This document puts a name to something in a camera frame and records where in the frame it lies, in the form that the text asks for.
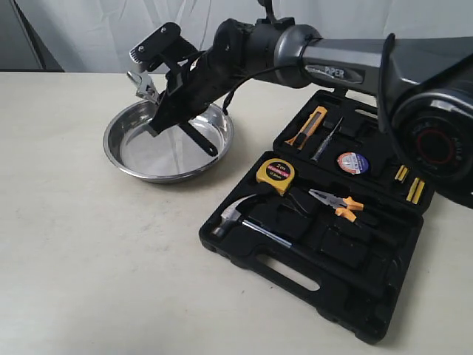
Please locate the black plastic tool case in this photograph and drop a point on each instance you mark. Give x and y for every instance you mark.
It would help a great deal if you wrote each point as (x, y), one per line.
(329, 214)

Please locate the yellow black screwdriver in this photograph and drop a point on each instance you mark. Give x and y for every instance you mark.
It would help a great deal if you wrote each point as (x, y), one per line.
(401, 174)
(415, 191)

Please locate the yellow black screwdriver left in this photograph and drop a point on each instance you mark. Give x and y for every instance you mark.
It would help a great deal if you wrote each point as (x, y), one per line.
(401, 174)

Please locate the yellow black screwdriver right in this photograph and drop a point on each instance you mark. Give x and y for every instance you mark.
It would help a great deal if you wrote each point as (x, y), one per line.
(415, 191)

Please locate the clear handle test screwdriver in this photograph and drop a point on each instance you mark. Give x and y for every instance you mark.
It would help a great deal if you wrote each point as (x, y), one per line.
(326, 141)

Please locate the roll of electrical tape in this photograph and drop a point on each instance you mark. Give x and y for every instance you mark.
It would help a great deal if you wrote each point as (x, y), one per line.
(353, 163)

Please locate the claw hammer black handle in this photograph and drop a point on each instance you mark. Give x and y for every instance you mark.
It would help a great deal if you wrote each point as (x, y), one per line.
(231, 216)

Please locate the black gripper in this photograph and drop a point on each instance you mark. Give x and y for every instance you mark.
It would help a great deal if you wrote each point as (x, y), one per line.
(207, 76)

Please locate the yellow tape measure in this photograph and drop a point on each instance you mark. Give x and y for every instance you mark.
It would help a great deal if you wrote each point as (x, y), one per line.
(278, 173)

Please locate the white wrinkled backdrop curtain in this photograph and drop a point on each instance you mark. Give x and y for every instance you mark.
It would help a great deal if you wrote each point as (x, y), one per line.
(96, 36)

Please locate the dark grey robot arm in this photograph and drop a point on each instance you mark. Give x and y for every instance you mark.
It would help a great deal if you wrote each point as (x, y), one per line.
(422, 86)

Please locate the adjustable wrench black handle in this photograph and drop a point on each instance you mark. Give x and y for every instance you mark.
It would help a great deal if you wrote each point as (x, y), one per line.
(146, 90)

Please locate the round stainless steel pan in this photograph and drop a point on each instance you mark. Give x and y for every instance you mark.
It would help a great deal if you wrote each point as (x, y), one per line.
(170, 157)

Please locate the yellow handled pliers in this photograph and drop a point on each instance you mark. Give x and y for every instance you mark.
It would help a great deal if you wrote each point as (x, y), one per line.
(351, 210)

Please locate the yellow utility knife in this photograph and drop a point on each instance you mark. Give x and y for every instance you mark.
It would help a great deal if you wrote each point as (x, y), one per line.
(308, 128)

